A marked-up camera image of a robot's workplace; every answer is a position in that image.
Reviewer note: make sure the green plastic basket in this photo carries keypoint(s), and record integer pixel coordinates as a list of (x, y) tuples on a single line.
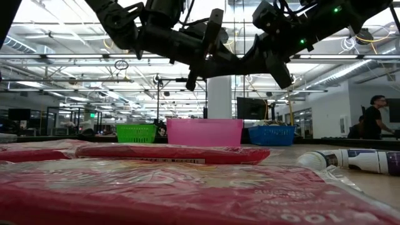
[(136, 134)]

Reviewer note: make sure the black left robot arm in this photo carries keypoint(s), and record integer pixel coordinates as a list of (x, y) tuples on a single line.
[(115, 22)]

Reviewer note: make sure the pink plastic bin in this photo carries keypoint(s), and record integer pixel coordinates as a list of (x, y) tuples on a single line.
[(203, 132)]

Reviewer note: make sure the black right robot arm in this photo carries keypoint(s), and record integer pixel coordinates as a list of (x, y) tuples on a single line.
[(328, 22)]

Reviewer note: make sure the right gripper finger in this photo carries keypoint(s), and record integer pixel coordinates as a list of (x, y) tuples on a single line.
[(259, 70), (257, 51)]

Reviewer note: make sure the black rig frame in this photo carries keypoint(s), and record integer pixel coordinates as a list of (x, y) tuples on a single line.
[(158, 103)]

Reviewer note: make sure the blue plastic basket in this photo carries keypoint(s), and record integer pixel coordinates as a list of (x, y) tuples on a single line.
[(272, 136)]

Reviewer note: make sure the white square column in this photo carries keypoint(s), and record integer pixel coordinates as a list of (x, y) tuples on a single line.
[(219, 100)]

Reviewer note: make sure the black wall screen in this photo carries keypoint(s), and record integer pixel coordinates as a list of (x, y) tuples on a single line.
[(395, 111)]

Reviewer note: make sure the person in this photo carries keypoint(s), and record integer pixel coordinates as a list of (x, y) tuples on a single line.
[(373, 120), (356, 131)]

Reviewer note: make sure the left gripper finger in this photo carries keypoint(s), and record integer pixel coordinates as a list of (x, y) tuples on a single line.
[(231, 71), (229, 57)]

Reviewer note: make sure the black aluminium table frame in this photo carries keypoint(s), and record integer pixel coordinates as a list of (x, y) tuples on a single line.
[(62, 139)]

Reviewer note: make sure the red plastic-wrapped paper packet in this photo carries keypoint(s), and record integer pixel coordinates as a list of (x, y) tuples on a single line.
[(31, 154), (156, 197), (172, 153)]

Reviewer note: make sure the black monitor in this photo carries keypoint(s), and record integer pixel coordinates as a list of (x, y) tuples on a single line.
[(250, 109)]

